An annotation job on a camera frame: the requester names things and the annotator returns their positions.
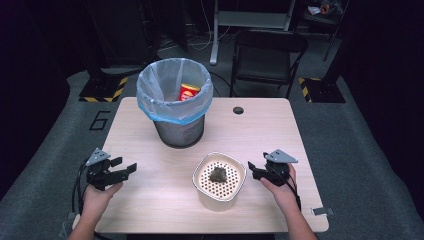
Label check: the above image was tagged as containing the black folding chair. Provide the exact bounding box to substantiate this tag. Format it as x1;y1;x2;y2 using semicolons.
229;28;310;100

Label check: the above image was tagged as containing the hazard striped stand base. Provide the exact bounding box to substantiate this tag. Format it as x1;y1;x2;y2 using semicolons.
297;76;347;104
78;76;130;104

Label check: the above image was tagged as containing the white desk frame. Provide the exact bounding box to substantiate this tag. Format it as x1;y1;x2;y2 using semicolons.
208;0;297;66

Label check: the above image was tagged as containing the dark side table with clutter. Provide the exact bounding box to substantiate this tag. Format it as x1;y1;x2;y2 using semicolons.
301;0;350;63

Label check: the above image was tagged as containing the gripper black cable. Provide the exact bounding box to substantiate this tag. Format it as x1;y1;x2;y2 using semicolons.
279;168;303;212
70;159;93;216

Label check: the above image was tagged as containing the red chip can yellow lid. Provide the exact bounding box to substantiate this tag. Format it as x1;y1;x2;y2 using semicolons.
178;82;202;102

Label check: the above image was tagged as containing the black mesh trash bin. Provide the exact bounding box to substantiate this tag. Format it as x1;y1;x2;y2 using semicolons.
152;114;206;150

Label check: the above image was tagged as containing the black floor cable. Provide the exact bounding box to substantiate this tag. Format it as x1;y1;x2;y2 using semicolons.
208;70;234;98

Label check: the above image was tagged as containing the beige strainer container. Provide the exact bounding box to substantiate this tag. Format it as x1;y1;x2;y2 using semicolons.
191;151;248;213

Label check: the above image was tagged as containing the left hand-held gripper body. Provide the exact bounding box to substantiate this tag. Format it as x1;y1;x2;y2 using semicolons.
85;147;118;192

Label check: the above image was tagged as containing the translucent blue trash bag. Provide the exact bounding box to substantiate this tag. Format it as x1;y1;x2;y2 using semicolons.
135;57;215;128

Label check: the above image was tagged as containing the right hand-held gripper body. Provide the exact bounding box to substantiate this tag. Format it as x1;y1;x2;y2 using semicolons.
262;148;299;188

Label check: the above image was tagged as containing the white floor cable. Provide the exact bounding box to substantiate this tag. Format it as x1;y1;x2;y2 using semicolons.
185;0;233;52

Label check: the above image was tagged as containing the person's right hand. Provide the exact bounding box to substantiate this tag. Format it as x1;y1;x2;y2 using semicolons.
259;163;300;215

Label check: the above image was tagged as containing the person's left hand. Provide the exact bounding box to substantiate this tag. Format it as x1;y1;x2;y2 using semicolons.
81;181;124;218

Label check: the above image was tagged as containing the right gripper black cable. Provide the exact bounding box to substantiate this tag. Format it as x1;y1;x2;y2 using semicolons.
279;168;303;212

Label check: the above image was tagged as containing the metal table clamp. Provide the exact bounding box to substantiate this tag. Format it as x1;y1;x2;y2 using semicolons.
310;206;335;217
63;211;83;222

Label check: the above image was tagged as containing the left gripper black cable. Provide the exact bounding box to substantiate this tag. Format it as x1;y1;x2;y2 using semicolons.
70;159;93;216

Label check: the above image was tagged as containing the black cabinet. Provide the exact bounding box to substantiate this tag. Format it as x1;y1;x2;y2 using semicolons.
82;0;159;69

